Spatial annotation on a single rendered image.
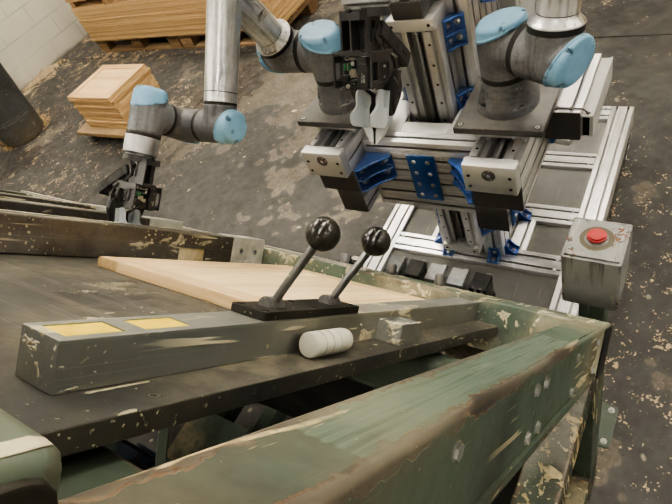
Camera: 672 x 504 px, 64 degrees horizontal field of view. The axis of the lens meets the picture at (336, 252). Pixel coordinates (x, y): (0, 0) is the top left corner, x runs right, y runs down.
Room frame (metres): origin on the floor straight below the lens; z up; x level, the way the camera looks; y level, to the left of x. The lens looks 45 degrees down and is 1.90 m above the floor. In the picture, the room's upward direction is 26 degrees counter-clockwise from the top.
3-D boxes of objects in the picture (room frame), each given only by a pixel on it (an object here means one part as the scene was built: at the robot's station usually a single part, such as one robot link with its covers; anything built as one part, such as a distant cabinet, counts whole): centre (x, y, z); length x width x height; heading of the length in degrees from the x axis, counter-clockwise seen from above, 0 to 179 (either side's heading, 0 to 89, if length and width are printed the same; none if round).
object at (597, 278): (0.67, -0.51, 0.84); 0.12 x 0.12 x 0.18; 42
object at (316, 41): (1.45, -0.22, 1.20); 0.13 x 0.12 x 0.14; 43
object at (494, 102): (1.09, -0.56, 1.09); 0.15 x 0.15 x 0.10
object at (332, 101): (1.45, -0.22, 1.09); 0.15 x 0.15 x 0.10
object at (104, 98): (4.24, 1.05, 0.20); 0.61 x 0.53 x 0.40; 43
